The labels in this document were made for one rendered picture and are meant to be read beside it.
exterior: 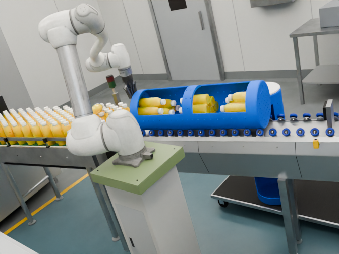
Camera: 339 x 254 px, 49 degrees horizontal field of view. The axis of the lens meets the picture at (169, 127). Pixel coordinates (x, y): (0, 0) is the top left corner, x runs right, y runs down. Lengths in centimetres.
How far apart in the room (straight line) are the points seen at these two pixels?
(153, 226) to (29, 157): 162
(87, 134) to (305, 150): 117
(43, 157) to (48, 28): 144
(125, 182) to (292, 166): 98
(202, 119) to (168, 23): 453
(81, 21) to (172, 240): 127
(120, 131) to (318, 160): 108
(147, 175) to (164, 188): 23
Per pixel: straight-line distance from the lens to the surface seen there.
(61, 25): 199
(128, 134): 188
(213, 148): 231
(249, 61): 602
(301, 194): 302
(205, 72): 649
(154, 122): 241
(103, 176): 195
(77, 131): 195
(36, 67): 691
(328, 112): 211
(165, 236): 212
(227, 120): 217
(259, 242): 287
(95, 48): 229
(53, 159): 311
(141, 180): 180
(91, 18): 194
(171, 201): 209
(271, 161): 224
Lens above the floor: 194
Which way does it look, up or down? 23 degrees down
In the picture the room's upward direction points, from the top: 16 degrees counter-clockwise
